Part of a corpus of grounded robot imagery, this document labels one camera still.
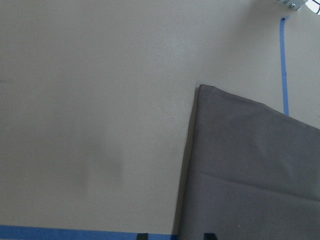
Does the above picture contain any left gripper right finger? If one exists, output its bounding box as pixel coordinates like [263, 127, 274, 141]
[203, 232, 216, 240]

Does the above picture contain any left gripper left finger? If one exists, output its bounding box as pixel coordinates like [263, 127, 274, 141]
[136, 233, 148, 240]

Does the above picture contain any dark brown t-shirt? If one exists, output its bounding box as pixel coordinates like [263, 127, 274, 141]
[178, 84, 320, 240]

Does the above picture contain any aluminium frame post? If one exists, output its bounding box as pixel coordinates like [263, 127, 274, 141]
[274, 0, 308, 11]

